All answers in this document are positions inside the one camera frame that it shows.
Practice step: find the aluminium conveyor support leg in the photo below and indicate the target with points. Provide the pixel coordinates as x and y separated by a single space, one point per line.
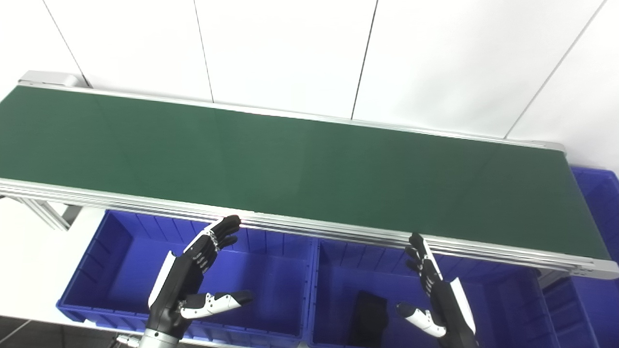
556 279
48 215

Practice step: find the green conveyor belt aluminium frame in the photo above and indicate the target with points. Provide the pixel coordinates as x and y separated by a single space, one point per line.
290 164

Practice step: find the black cylinder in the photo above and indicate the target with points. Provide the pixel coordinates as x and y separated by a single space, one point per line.
368 319

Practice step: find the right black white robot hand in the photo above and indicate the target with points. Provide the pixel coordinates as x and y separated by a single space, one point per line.
449 309

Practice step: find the blue plastic bin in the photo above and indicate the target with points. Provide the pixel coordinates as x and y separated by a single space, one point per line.
271 280
595 314
503 309

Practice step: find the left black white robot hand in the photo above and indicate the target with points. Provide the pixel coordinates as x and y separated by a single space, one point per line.
179 285

